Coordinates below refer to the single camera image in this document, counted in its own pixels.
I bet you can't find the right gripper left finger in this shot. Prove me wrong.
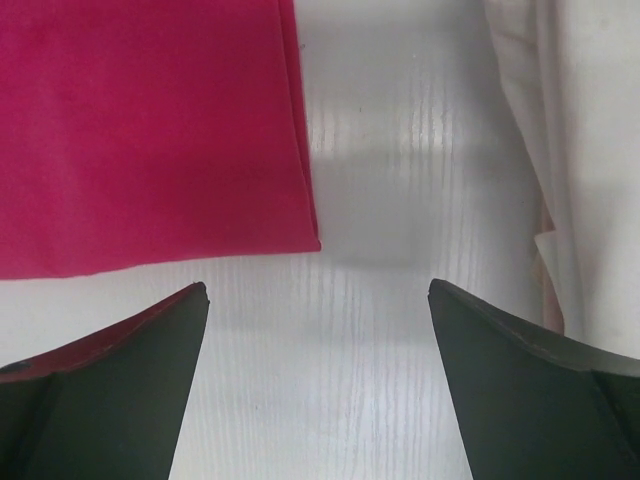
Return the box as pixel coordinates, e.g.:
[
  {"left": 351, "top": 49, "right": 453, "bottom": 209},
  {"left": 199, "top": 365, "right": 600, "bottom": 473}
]
[{"left": 1, "top": 282, "right": 208, "bottom": 480}]

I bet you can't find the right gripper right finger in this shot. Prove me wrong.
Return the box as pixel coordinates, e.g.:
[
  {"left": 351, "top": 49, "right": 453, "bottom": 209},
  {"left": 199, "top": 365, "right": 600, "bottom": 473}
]
[{"left": 428, "top": 279, "right": 639, "bottom": 480}]

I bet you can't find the folded white t shirt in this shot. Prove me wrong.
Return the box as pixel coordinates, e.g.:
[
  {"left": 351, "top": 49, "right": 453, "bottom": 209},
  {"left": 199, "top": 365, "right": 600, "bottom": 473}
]
[{"left": 484, "top": 1, "right": 639, "bottom": 358}]

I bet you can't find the magenta t shirt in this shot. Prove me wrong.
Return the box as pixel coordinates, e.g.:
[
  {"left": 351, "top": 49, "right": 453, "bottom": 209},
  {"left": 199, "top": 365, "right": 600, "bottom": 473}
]
[{"left": 1, "top": 1, "right": 321, "bottom": 280}]

